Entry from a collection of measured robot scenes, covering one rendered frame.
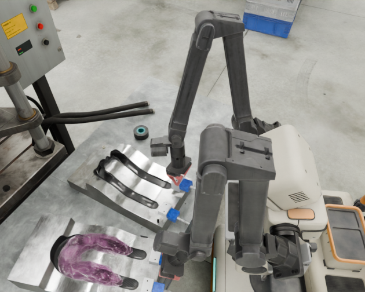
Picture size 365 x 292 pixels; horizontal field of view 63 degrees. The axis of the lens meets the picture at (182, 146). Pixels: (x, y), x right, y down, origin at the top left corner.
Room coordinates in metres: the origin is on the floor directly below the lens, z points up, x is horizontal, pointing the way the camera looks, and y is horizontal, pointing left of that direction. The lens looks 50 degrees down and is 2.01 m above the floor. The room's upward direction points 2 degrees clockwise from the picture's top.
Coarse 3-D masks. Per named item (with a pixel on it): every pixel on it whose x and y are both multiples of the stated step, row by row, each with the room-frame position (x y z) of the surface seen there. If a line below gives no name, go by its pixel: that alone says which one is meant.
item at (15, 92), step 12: (0, 48) 0.95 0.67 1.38; (0, 60) 0.94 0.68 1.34; (12, 96) 0.93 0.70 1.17; (24, 96) 0.96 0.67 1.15; (24, 108) 0.93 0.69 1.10; (36, 132) 0.93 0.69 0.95; (36, 144) 0.93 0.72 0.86; (48, 144) 0.95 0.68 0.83; (36, 156) 0.91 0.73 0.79; (48, 156) 0.91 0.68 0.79
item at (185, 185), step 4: (176, 180) 0.67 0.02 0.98; (184, 180) 0.68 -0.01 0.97; (188, 180) 0.68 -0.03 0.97; (172, 184) 0.66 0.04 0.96; (180, 184) 0.65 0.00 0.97; (184, 184) 0.65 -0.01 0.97; (188, 184) 0.65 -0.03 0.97; (192, 184) 0.67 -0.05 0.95; (172, 188) 0.66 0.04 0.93; (176, 188) 0.65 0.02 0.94; (180, 188) 0.65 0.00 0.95; (184, 188) 0.64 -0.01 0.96; (188, 188) 0.64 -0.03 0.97; (192, 188) 0.64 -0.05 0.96
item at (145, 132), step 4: (136, 128) 1.08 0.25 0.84; (140, 128) 1.08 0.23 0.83; (144, 128) 1.08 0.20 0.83; (136, 132) 1.05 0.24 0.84; (140, 132) 1.08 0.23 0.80; (144, 132) 1.05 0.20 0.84; (148, 132) 1.07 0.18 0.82; (136, 136) 1.03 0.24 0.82; (140, 136) 1.03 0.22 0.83; (144, 136) 1.03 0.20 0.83
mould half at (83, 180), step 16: (128, 144) 0.89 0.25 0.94; (96, 160) 0.84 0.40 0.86; (112, 160) 0.79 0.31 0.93; (144, 160) 0.82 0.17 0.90; (80, 176) 0.75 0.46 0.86; (96, 176) 0.71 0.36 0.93; (128, 176) 0.73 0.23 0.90; (160, 176) 0.75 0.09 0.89; (96, 192) 0.65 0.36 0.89; (112, 192) 0.65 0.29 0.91; (144, 192) 0.66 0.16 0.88; (160, 192) 0.66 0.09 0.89; (112, 208) 0.62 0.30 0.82; (128, 208) 0.59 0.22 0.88; (144, 208) 0.59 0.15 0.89; (176, 208) 0.61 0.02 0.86; (144, 224) 0.54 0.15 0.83; (160, 224) 0.52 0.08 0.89
